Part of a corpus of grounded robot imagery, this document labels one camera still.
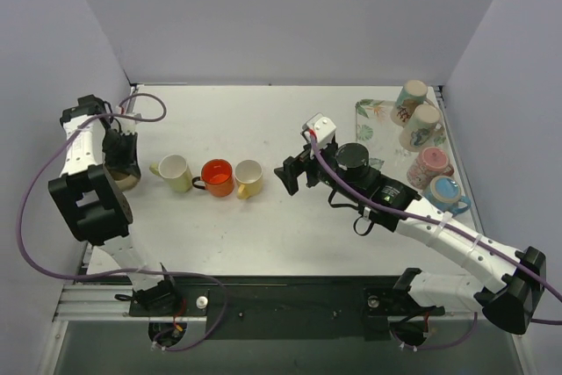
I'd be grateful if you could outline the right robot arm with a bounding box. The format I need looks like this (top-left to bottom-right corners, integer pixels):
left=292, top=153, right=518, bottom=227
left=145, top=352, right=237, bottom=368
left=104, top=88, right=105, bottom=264
left=274, top=142, right=546, bottom=335

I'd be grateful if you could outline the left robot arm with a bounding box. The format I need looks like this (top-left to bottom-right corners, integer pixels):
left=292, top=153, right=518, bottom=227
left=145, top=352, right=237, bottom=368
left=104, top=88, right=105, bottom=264
left=48, top=95, right=182, bottom=315

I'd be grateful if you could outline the beige round mug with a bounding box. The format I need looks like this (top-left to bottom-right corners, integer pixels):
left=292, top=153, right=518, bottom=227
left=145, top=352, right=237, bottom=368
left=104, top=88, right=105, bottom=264
left=106, top=164, right=141, bottom=191

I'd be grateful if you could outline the orange mug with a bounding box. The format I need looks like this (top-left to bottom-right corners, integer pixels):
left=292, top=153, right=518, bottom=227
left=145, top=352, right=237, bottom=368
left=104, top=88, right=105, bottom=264
left=191, top=159, right=234, bottom=198

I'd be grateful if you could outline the floral serving tray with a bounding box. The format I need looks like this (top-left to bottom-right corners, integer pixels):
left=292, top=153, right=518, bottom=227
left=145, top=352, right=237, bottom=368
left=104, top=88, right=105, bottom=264
left=353, top=97, right=463, bottom=220

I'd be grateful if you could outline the pink patterned mug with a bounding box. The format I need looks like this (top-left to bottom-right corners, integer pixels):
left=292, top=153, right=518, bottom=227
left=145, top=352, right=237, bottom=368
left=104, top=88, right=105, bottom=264
left=407, top=147, right=454, bottom=190

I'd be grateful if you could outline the aluminium rail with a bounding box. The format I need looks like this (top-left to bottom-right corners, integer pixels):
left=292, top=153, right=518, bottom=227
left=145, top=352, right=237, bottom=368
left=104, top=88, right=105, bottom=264
left=55, top=276, right=483, bottom=322

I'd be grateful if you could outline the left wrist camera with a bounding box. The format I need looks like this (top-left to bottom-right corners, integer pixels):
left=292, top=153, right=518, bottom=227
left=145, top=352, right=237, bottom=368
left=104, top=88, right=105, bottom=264
left=114, top=105, right=141, bottom=134

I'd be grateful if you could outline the tall teal floral mug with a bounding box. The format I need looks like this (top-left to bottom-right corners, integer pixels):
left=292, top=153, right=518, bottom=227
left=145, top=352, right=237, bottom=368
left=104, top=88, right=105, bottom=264
left=391, top=80, right=428, bottom=126

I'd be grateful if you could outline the yellow mug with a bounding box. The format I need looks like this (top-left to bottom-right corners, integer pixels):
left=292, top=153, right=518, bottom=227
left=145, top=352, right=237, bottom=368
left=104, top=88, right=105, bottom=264
left=234, top=160, right=263, bottom=199

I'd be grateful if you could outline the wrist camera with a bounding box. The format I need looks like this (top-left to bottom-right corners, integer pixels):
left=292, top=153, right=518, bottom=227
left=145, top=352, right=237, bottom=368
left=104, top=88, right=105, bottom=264
left=114, top=105, right=141, bottom=134
left=301, top=113, right=336, bottom=149

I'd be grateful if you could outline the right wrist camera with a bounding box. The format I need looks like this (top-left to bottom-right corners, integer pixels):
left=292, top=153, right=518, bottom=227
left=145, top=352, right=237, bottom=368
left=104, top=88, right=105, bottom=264
left=301, top=113, right=336, bottom=149

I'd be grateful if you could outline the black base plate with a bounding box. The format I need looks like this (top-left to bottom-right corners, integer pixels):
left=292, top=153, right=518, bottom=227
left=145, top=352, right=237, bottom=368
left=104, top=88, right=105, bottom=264
left=129, top=276, right=444, bottom=345

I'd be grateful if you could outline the tall seahorse mug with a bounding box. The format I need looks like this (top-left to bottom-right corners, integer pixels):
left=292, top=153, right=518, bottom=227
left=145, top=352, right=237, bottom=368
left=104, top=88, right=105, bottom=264
left=399, top=104, right=444, bottom=152

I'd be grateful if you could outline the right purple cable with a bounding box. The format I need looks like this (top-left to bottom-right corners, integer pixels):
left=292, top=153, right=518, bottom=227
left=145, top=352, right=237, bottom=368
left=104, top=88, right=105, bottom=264
left=306, top=133, right=562, bottom=353

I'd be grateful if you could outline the light green mug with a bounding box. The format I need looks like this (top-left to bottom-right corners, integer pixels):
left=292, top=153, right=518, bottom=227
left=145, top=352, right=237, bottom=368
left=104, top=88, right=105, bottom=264
left=149, top=155, right=192, bottom=193

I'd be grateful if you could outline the blue glazed mug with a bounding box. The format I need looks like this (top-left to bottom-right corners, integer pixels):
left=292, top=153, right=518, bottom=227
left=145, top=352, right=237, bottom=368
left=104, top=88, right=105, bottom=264
left=422, top=176, right=472, bottom=216

